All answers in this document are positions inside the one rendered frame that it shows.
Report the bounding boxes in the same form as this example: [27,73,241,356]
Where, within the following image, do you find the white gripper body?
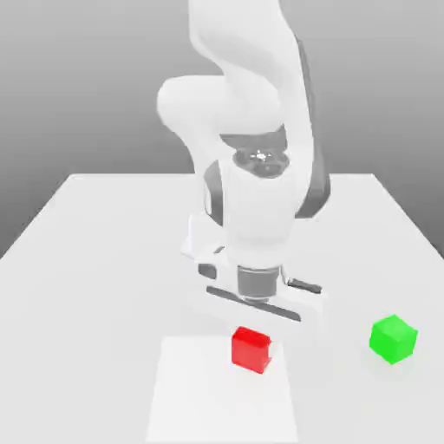
[203,283,327,340]

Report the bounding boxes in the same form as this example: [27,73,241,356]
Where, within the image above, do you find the small red cube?
[231,325,273,375]

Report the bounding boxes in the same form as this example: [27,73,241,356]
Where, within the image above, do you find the small green cube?
[368,313,419,366]

